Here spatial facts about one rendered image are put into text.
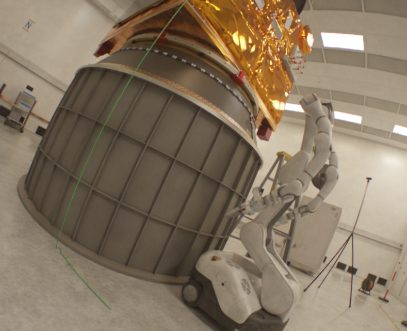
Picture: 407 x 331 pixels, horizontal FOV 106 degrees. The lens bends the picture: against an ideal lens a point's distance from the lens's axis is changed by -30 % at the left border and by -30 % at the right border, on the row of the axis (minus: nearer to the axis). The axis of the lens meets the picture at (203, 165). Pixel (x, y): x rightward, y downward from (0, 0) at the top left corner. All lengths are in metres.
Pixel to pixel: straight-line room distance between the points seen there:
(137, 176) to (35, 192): 0.88
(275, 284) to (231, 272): 0.25
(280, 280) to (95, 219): 1.12
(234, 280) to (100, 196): 0.90
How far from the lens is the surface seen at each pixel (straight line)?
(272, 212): 1.33
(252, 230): 1.30
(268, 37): 2.59
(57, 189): 1.58
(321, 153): 1.14
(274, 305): 1.25
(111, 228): 1.40
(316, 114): 1.26
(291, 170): 1.32
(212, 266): 1.23
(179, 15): 1.78
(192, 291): 1.34
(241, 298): 1.16
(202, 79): 1.65
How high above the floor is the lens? 0.65
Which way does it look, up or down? 7 degrees up
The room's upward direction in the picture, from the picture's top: 25 degrees clockwise
